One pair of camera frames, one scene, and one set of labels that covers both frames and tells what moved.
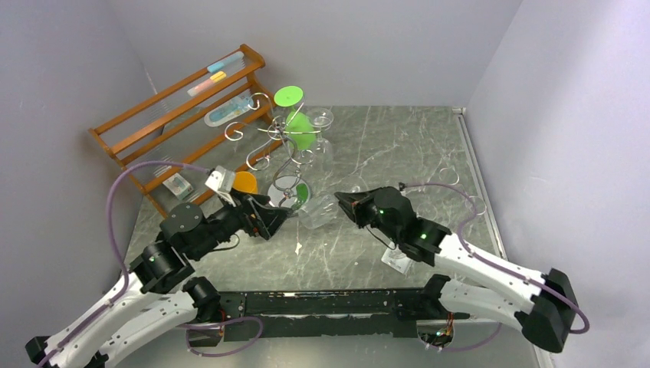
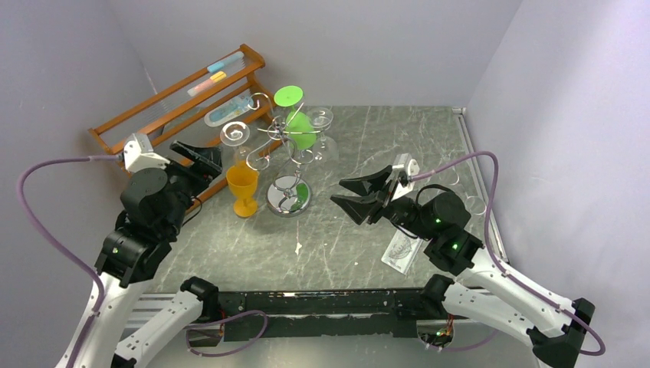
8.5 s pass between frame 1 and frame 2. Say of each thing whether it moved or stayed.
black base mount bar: stayed
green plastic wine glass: stayed
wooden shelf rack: stayed
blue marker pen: stayed
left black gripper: moved
